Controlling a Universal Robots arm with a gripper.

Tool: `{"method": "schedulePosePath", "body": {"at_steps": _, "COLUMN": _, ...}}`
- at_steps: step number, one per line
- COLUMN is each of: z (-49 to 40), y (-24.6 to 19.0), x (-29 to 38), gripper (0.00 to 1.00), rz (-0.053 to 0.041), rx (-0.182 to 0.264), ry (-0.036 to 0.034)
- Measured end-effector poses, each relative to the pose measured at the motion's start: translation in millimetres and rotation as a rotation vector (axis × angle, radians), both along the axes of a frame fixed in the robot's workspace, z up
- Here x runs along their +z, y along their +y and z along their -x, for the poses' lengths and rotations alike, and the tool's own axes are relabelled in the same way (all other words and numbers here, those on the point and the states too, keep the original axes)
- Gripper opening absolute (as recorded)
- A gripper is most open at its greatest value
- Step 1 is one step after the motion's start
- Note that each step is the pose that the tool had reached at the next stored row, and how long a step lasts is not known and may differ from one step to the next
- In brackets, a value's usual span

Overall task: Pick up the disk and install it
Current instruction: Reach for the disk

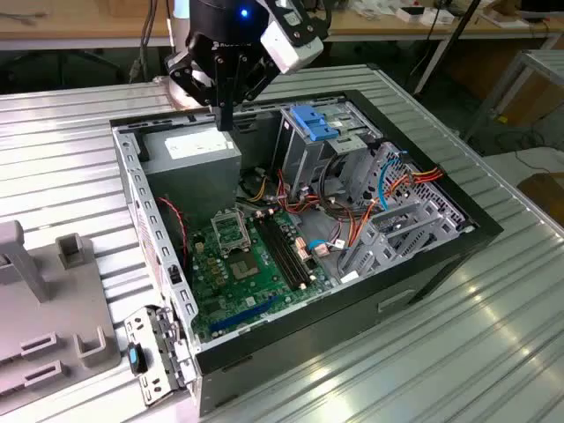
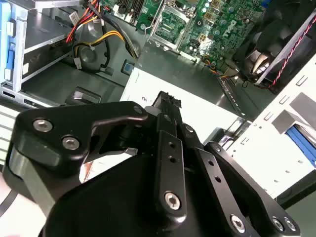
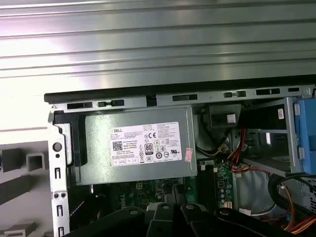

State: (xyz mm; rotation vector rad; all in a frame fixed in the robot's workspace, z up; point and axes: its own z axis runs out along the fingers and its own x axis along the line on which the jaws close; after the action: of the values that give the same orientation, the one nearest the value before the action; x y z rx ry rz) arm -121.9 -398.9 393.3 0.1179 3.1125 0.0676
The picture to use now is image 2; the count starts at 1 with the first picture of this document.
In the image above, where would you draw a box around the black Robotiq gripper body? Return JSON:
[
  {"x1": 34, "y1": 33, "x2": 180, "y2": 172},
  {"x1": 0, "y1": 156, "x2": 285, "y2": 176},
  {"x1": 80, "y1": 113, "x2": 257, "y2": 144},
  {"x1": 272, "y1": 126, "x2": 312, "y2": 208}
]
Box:
[{"x1": 42, "y1": 154, "x2": 232, "y2": 237}]

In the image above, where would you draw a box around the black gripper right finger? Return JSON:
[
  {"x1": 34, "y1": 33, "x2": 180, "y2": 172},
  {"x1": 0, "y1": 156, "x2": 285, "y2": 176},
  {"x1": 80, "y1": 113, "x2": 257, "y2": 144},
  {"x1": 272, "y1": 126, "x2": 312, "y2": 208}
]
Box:
[{"x1": 172, "y1": 95, "x2": 301, "y2": 237}]

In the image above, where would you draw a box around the hard disk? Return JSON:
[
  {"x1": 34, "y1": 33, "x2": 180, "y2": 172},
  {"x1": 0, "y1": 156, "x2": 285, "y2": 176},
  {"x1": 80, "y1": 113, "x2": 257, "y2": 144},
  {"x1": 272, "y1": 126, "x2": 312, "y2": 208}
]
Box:
[{"x1": 285, "y1": 124, "x2": 316, "y2": 168}]

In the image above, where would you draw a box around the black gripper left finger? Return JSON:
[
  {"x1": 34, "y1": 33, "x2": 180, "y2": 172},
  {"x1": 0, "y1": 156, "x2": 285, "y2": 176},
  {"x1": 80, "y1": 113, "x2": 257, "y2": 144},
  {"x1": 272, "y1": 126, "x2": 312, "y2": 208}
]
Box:
[{"x1": 4, "y1": 90, "x2": 189, "y2": 226}]

